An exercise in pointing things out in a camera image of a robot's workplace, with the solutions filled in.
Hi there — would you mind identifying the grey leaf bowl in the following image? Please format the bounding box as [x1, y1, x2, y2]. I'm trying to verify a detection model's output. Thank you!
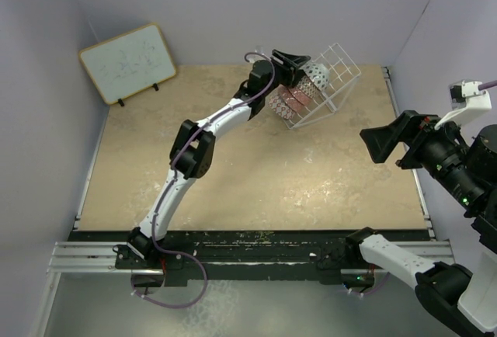
[289, 87, 311, 106]
[279, 87, 304, 113]

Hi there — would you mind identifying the red patterned bowl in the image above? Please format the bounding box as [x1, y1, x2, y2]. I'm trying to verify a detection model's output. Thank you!
[301, 62, 330, 91]

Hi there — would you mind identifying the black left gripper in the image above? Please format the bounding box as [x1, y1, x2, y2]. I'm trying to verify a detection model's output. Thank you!
[261, 51, 308, 99]

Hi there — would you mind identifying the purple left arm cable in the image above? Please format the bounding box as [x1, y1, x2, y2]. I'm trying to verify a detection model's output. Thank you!
[130, 52, 277, 310]

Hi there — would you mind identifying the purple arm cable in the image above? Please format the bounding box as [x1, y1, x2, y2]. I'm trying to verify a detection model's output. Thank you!
[130, 52, 277, 310]
[345, 78, 497, 299]

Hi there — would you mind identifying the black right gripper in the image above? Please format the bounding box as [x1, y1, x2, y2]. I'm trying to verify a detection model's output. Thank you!
[359, 105, 488, 207]

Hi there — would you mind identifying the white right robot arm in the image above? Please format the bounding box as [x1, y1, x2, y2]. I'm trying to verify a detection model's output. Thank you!
[345, 110, 496, 336]

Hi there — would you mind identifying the brown patterned bowl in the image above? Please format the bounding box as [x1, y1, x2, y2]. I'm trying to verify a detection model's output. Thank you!
[297, 75, 320, 99]

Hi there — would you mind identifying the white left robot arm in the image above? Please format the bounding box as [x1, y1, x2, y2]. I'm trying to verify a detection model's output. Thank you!
[127, 50, 311, 269]

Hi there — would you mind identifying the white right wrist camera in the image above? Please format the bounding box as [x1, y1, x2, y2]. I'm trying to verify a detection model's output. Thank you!
[435, 80, 496, 130]

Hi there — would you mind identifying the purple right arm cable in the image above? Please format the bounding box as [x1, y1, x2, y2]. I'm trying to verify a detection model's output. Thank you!
[345, 78, 497, 299]

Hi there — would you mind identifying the blue patterned bowl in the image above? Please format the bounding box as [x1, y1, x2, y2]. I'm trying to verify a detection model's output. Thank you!
[268, 95, 295, 120]

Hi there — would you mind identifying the small framed whiteboard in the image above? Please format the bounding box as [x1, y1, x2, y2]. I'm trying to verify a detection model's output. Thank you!
[78, 23, 176, 105]

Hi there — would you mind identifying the white wire dish rack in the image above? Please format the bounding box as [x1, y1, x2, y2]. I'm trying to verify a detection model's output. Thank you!
[279, 43, 362, 129]

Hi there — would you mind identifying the black front mounting rail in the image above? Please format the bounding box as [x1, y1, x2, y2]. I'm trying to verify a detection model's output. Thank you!
[46, 229, 455, 288]

